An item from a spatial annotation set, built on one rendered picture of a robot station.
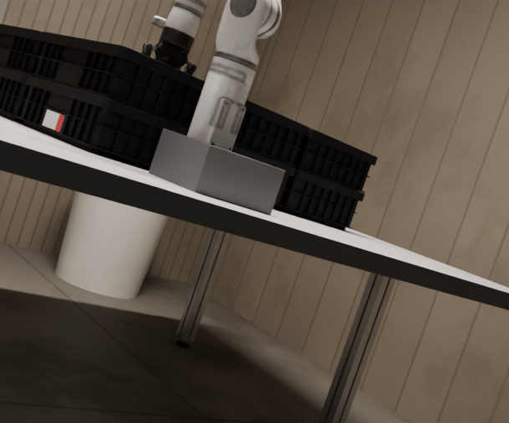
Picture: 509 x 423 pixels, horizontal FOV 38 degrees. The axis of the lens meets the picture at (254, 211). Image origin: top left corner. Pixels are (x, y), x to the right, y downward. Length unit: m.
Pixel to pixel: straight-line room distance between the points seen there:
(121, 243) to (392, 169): 1.34
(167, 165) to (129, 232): 2.08
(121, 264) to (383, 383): 1.33
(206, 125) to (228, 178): 0.13
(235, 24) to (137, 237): 2.19
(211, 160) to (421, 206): 2.16
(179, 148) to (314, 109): 2.74
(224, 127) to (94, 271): 2.19
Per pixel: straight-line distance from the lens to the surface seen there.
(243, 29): 1.51
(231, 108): 1.50
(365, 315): 2.40
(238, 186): 1.45
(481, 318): 3.18
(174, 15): 1.76
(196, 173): 1.41
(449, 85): 3.59
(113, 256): 3.59
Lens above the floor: 0.76
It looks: 3 degrees down
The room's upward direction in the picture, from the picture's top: 19 degrees clockwise
